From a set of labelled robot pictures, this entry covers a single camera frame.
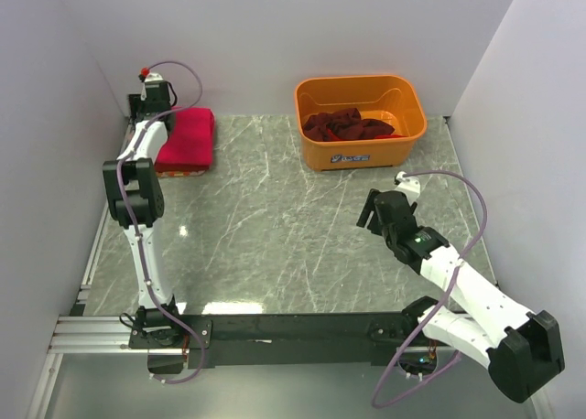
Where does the orange plastic tub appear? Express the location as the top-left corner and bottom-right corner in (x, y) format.
(295, 75), (427, 171)

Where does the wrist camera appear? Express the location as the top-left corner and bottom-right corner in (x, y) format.
(138, 67), (165, 85)
(395, 171), (421, 204)

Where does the black base beam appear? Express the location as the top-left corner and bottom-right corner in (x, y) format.
(127, 311), (440, 370)

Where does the folded red t shirt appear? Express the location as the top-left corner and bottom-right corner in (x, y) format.
(155, 163), (210, 173)

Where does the aluminium frame rail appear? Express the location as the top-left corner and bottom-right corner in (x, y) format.
(27, 115), (141, 419)

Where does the dark maroon t shirt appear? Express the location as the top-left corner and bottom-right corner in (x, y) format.
(302, 108), (396, 142)

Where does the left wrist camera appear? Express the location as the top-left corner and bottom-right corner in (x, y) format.
(138, 67), (165, 85)

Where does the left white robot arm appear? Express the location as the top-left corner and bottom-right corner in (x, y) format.
(103, 72), (184, 349)

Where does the pink t shirt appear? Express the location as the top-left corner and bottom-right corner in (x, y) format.
(155, 108), (215, 167)

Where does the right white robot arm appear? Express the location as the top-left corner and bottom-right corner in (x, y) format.
(357, 189), (565, 403)

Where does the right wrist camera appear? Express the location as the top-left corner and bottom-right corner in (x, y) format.
(395, 171), (421, 204)

